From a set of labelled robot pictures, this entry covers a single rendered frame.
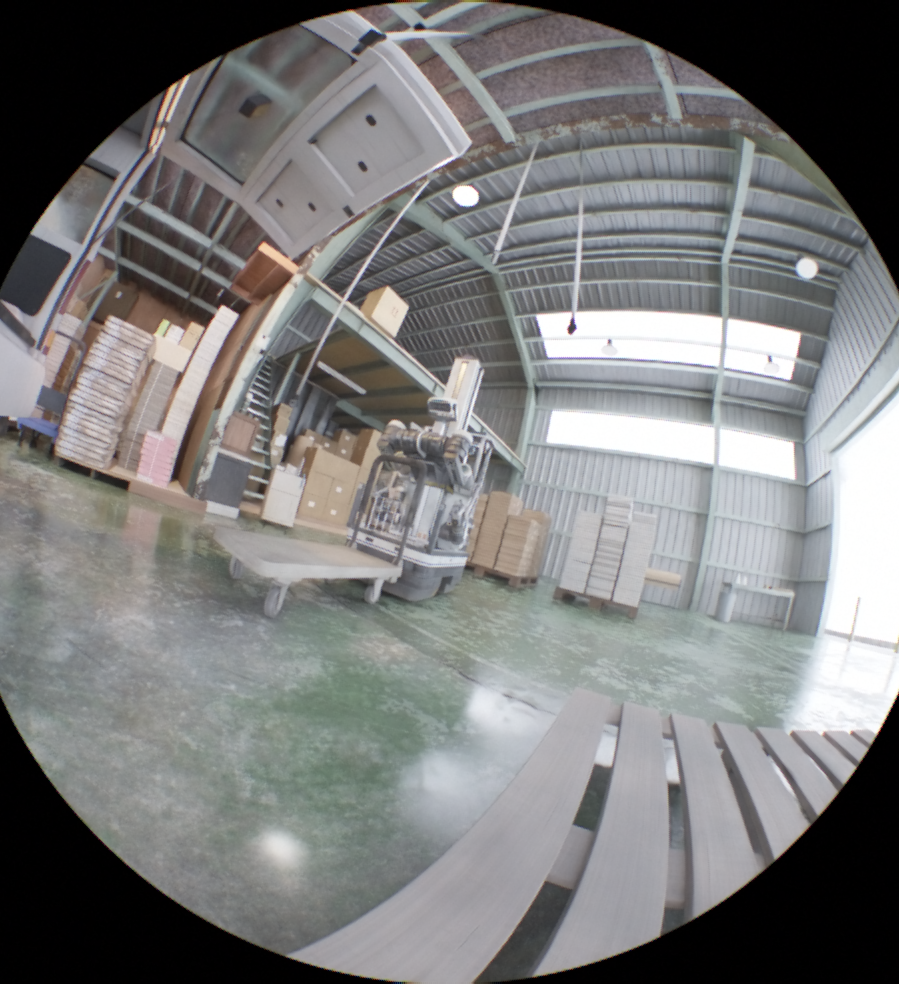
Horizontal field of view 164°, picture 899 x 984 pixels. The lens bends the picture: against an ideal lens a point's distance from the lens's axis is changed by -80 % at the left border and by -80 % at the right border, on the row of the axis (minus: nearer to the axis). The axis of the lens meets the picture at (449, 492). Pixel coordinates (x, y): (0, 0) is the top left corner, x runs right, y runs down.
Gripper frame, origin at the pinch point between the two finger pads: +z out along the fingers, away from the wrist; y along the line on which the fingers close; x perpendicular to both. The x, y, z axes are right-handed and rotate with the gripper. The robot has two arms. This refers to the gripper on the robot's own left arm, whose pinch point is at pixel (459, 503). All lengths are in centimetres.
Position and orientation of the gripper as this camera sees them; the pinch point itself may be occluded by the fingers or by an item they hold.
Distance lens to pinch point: 186.8
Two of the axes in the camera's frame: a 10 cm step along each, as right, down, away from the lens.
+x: -9.6, -1.5, 2.6
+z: 0.3, -9.1, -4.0
